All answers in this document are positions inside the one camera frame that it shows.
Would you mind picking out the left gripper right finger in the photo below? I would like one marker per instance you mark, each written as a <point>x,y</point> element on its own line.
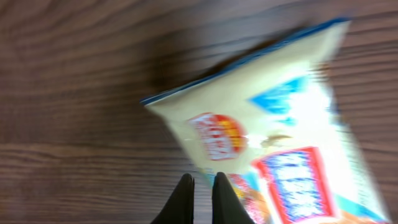
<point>226,207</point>

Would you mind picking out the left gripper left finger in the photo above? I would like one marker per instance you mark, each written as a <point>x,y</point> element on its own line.
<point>179,209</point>

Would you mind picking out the yellow snack bag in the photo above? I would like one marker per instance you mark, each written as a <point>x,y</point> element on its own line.
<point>269,122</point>

